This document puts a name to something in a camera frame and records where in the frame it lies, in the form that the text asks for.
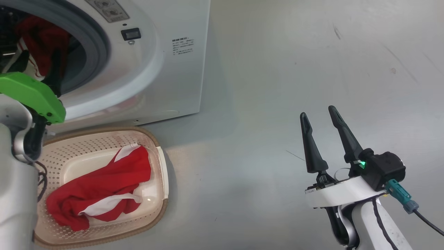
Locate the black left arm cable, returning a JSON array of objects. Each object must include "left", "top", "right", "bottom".
[{"left": 34, "top": 161, "right": 48, "bottom": 203}]

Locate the black text warning label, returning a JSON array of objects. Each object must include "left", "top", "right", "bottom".
[{"left": 171, "top": 37, "right": 195, "bottom": 56}]

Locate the white washing machine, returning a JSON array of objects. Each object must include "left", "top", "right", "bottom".
[{"left": 0, "top": 0, "right": 211, "bottom": 135}]

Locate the cream perforated laundry basket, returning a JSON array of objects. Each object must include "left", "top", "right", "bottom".
[{"left": 33, "top": 126, "right": 170, "bottom": 249}]

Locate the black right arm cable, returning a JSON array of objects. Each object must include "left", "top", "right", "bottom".
[{"left": 372, "top": 198, "right": 400, "bottom": 250}]

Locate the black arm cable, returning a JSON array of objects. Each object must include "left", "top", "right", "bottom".
[
  {"left": 372, "top": 198, "right": 400, "bottom": 250},
  {"left": 34, "top": 161, "right": 48, "bottom": 203}
]

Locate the red white jersey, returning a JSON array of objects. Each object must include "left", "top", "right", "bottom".
[
  {"left": 15, "top": 15, "right": 72, "bottom": 77},
  {"left": 45, "top": 144, "right": 152, "bottom": 232}
]

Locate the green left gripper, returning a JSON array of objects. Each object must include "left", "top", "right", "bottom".
[{"left": 0, "top": 51, "right": 67, "bottom": 124}]

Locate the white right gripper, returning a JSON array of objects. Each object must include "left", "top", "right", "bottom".
[{"left": 300, "top": 105, "right": 387, "bottom": 209}]

